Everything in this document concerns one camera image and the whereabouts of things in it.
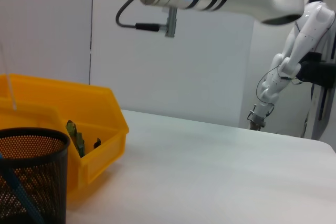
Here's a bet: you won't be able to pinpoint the green plastic wrapper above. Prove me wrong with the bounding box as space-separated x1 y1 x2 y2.
65 120 102 158

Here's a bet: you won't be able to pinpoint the blue teal scissors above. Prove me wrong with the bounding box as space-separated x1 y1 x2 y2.
0 152 44 224

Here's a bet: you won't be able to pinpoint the black mesh pen holder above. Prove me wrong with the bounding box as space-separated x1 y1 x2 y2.
0 127 71 224

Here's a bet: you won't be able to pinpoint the yellow plastic bin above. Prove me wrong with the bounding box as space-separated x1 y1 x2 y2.
0 73 130 204

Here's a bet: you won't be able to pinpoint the white humanoid robot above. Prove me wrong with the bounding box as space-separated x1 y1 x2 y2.
246 0 336 141

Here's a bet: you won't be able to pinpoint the black robot mounting stand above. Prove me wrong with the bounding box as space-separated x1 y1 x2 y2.
298 52 336 141

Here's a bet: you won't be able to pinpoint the right arm connector cable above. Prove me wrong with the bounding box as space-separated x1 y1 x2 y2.
115 0 179 38

